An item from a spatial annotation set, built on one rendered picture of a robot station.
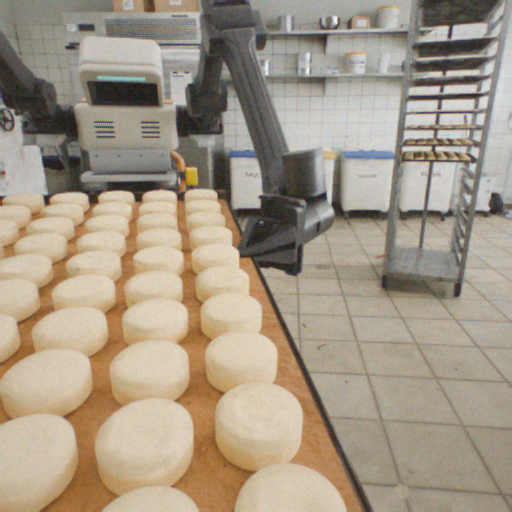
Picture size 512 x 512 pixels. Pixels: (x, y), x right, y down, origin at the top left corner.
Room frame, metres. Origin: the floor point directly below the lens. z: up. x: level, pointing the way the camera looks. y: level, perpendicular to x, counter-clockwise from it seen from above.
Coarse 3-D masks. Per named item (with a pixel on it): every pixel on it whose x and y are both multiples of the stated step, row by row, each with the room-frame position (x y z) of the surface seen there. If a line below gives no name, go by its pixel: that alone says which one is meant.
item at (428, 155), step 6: (408, 156) 2.76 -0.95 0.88; (414, 156) 2.98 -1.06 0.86; (420, 156) 2.75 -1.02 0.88; (426, 156) 2.79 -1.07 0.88; (432, 156) 2.68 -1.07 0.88; (438, 156) 2.73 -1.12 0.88; (444, 156) 2.70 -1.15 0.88; (450, 156) 2.69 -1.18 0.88; (456, 156) 2.84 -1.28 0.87; (462, 156) 2.68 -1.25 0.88
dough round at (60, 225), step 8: (32, 224) 0.49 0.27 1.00; (40, 224) 0.49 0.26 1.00; (48, 224) 0.49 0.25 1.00; (56, 224) 0.49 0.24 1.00; (64, 224) 0.49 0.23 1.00; (72, 224) 0.50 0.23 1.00; (32, 232) 0.47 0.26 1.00; (40, 232) 0.47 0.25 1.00; (48, 232) 0.47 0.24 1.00; (56, 232) 0.48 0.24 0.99; (64, 232) 0.48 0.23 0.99; (72, 232) 0.50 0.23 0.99
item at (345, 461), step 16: (144, 192) 0.67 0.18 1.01; (176, 192) 0.68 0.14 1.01; (224, 192) 0.69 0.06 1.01; (272, 304) 0.35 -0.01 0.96; (288, 336) 0.30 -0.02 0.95; (304, 368) 0.26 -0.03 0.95; (320, 400) 0.23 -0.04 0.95; (320, 416) 0.22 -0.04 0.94; (336, 432) 0.21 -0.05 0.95; (336, 448) 0.20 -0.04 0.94; (352, 480) 0.18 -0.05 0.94
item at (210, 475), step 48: (48, 288) 0.37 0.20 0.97; (192, 288) 0.38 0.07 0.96; (192, 336) 0.30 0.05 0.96; (96, 384) 0.24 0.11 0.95; (192, 384) 0.25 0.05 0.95; (288, 384) 0.25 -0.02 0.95; (96, 432) 0.21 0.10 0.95; (96, 480) 0.17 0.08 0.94; (192, 480) 0.17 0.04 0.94; (240, 480) 0.18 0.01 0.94; (336, 480) 0.18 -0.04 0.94
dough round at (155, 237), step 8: (144, 232) 0.47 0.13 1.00; (152, 232) 0.47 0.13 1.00; (160, 232) 0.47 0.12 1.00; (168, 232) 0.47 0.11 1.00; (176, 232) 0.48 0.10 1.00; (136, 240) 0.45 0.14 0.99; (144, 240) 0.45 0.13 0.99; (152, 240) 0.45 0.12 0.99; (160, 240) 0.45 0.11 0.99; (168, 240) 0.45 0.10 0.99; (176, 240) 0.46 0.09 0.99; (144, 248) 0.44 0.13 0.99; (176, 248) 0.45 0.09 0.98
